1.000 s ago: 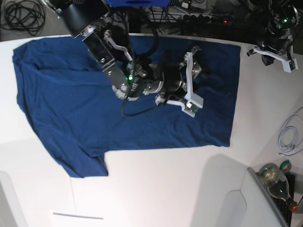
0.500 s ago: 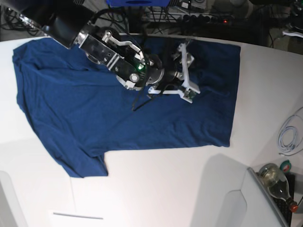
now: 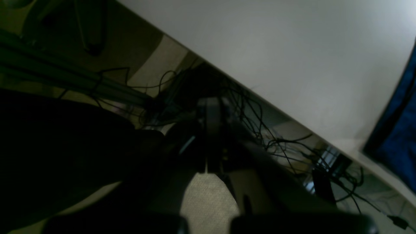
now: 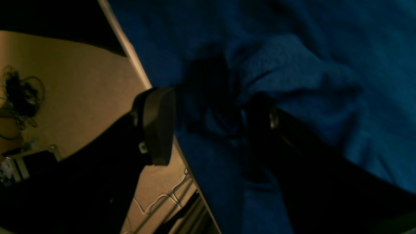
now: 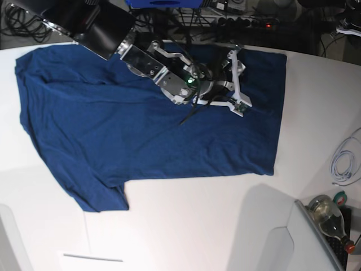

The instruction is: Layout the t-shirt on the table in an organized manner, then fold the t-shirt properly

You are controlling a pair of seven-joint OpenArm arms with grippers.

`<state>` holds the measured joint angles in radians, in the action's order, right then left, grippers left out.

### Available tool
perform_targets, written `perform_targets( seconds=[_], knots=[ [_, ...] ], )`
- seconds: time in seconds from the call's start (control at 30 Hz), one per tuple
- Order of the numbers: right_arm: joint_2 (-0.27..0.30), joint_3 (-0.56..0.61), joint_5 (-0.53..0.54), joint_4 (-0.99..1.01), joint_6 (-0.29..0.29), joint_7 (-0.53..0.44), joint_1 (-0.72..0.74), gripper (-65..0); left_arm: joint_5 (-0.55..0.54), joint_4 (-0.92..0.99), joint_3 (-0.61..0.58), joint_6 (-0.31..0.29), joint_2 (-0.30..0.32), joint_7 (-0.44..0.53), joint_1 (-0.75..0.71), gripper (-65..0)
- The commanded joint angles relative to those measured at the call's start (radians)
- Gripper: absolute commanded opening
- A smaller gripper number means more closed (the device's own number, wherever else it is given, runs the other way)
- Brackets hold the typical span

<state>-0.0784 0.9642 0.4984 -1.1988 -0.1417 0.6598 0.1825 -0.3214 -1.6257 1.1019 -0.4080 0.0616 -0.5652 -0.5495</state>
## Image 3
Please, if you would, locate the blue t-shirt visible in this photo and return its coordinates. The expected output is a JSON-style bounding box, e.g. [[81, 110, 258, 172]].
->
[[363, 48, 416, 192]]

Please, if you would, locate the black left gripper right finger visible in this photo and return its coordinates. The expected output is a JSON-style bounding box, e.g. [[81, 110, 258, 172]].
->
[[216, 101, 379, 234]]

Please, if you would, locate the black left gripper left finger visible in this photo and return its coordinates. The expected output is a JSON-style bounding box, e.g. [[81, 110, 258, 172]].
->
[[43, 97, 225, 234]]

